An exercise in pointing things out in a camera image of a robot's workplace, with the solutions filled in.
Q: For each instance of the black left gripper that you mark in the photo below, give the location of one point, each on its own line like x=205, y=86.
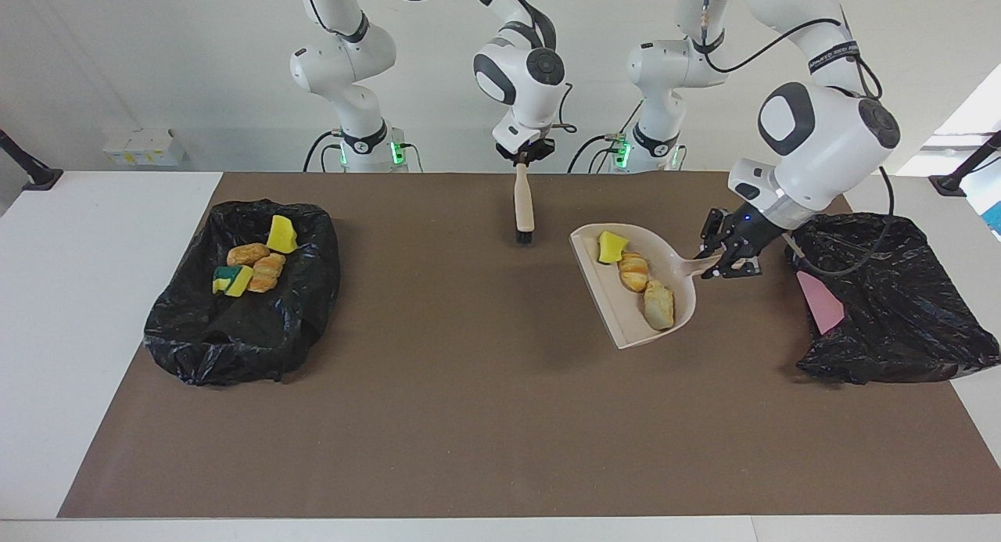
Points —
x=755, y=233

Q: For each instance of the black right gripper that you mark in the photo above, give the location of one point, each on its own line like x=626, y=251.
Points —
x=539, y=148

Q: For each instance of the pale bread chunk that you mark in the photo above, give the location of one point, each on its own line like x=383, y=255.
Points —
x=659, y=305

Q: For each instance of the striped orange croissant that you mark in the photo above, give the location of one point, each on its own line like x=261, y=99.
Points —
x=633, y=270
x=267, y=272

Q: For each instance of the beige plastic dustpan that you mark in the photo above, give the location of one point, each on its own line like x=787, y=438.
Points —
x=610, y=307

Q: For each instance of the notched yellow sponge piece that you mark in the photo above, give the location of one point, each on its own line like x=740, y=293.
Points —
x=283, y=233

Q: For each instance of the brown bread bun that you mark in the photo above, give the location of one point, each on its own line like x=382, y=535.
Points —
x=248, y=253

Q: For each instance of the yellow sponge with green pad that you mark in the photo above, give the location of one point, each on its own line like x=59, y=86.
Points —
x=233, y=280

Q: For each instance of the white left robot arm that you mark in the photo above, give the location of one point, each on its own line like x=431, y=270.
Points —
x=829, y=143

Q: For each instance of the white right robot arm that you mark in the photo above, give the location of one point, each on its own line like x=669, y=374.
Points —
x=524, y=73

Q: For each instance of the black bag over pink bin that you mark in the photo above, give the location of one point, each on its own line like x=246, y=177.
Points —
x=899, y=307

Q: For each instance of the black trash bag bin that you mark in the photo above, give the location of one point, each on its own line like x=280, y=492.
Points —
x=235, y=331

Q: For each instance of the blue plastic item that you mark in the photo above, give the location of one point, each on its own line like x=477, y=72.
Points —
x=995, y=217

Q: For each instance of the brown table mat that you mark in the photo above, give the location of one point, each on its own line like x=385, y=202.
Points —
x=500, y=464

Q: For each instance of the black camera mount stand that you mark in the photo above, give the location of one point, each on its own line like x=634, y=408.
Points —
x=43, y=178
x=950, y=184

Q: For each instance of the white wall socket box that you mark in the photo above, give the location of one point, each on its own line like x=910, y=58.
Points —
x=145, y=147

